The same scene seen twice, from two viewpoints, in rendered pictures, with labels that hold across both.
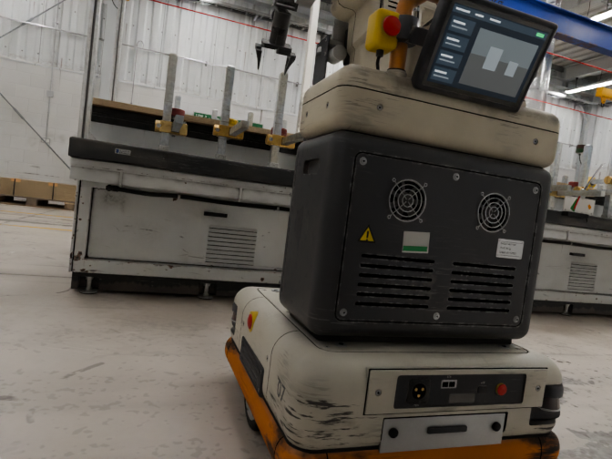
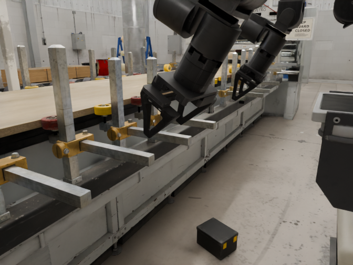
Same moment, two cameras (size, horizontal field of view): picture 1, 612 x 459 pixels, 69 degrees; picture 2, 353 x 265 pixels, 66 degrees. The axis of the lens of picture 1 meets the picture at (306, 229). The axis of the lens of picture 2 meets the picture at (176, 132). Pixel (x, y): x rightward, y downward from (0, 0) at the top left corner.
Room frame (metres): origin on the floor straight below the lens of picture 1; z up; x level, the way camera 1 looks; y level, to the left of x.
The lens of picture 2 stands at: (1.27, 0.48, 1.14)
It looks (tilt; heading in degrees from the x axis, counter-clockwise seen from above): 17 degrees down; 319
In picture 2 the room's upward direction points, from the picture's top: straight up
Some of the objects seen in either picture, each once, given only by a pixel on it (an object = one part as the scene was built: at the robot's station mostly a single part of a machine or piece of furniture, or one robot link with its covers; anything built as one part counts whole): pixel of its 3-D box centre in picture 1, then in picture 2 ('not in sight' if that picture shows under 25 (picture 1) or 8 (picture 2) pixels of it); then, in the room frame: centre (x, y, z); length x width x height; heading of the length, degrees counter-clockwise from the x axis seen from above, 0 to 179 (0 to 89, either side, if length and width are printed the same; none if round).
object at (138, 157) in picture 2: (289, 140); (96, 148); (2.07, 0.13, 0.83); 0.43 x 0.03 x 0.04; 20
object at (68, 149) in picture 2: (280, 141); (74, 145); (2.15, 0.17, 0.83); 0.14 x 0.06 x 0.05; 110
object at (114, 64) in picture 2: not in sight; (118, 119); (2.23, -0.04, 0.87); 0.04 x 0.04 x 0.48; 20
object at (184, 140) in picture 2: not in sight; (142, 133); (2.16, -0.11, 0.81); 0.43 x 0.03 x 0.04; 20
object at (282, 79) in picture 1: (278, 123); (65, 123); (2.14, 0.20, 0.91); 0.04 x 0.04 x 0.48; 20
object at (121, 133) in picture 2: not in sight; (122, 130); (2.23, -0.06, 0.81); 0.14 x 0.06 x 0.05; 110
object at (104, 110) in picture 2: not in sight; (104, 117); (2.34, -0.04, 0.85); 0.08 x 0.08 x 0.11
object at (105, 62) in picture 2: not in sight; (107, 70); (10.84, -4.45, 0.41); 0.76 x 0.48 x 0.81; 117
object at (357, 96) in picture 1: (410, 198); not in sight; (1.05, -0.23, 0.59); 0.55 x 0.34 x 0.83; 110
